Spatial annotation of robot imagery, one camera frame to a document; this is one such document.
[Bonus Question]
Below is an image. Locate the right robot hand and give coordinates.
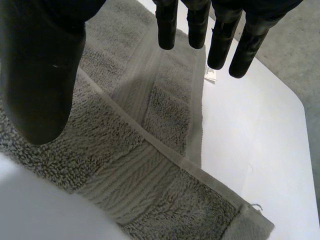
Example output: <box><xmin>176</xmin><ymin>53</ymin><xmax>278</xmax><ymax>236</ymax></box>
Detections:
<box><xmin>0</xmin><ymin>0</ymin><xmax>304</xmax><ymax>146</ymax></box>

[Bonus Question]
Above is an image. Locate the grey towel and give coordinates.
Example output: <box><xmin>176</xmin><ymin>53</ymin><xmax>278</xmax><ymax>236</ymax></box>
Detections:
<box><xmin>0</xmin><ymin>0</ymin><xmax>276</xmax><ymax>240</ymax></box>

